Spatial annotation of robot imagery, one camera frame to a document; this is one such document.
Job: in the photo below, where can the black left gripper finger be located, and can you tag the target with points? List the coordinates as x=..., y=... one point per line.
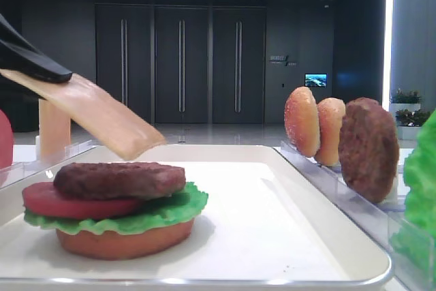
x=18, y=54

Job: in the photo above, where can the orange cheese slice front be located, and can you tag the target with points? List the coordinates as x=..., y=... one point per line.
x=111, y=122

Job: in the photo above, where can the orange cheese slice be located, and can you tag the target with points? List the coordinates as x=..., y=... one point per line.
x=55, y=130
x=111, y=122

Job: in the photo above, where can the upright red tomato slice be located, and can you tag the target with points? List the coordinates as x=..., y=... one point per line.
x=6, y=141

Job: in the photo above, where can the orange cheese slice rear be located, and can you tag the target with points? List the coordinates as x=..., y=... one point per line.
x=55, y=130

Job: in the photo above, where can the red tomato slice on stack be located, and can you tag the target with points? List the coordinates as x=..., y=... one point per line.
x=43, y=199

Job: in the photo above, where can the brown meat patty on stack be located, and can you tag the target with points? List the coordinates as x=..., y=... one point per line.
x=103, y=181

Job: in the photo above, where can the green lettuce leaf on stack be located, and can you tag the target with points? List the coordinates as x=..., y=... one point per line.
x=181, y=207

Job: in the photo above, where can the upright brown meat patty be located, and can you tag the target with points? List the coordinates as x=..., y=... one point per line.
x=368, y=149

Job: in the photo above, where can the upright green lettuce leaf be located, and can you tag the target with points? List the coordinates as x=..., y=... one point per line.
x=417, y=195

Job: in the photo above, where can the bottom bun on tray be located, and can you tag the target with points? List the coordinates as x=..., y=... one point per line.
x=113, y=246

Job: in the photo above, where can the upright bun half far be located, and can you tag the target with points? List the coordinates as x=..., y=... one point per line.
x=301, y=121

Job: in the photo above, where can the upright bun half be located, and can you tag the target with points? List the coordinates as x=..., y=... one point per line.
x=301, y=121
x=330, y=111

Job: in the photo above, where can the white rectangular metal tray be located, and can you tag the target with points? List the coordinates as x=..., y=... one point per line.
x=265, y=227

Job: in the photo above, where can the upright bun half near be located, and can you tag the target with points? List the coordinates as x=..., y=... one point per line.
x=330, y=111

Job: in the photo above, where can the potted plants on ledge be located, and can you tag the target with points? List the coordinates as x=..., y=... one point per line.
x=405, y=107

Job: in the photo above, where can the left clear acrylic rail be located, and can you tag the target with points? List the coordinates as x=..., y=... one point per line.
x=22, y=170

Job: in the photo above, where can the clear acrylic rail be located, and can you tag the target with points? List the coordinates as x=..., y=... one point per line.
x=380, y=221
x=22, y=170

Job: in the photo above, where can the small wall screen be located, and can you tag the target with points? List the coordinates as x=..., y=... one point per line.
x=316, y=80

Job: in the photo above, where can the right clear acrylic rail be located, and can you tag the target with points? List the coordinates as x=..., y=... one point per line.
x=380, y=221

